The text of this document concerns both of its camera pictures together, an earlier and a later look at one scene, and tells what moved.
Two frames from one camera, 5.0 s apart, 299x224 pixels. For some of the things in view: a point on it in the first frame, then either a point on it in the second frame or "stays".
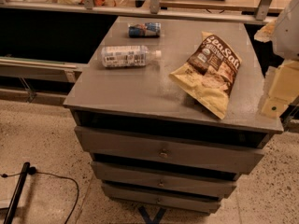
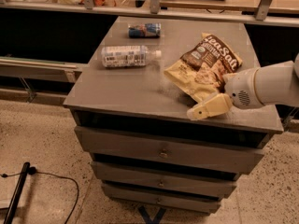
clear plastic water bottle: x=127 y=55 stays
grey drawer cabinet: x=152 y=146 stays
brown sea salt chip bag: x=209 y=73 stays
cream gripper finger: x=265 y=33 to x=242 y=87
